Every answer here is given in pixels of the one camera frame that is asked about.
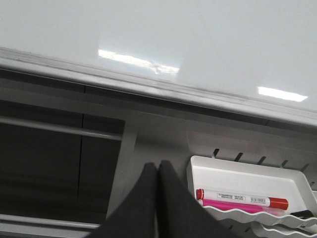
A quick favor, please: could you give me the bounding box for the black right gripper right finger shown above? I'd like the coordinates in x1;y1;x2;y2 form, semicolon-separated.
157;160;230;238

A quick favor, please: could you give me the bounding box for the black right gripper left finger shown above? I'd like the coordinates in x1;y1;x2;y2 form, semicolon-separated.
89;163;157;238

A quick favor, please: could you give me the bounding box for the pink highlighter pen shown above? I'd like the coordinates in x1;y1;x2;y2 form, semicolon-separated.
198;199;286;216

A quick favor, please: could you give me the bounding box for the red capped white marker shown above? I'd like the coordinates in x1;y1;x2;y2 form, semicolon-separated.
196;188;289;210

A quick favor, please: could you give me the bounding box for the white marker tray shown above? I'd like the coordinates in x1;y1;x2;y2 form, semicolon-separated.
187;156;317;238

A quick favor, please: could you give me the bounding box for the black capped marker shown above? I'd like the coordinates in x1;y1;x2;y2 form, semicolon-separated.
290;210;314;219

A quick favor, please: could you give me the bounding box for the white whiteboard with aluminium frame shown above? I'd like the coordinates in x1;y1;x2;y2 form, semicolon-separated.
0;0;317;127

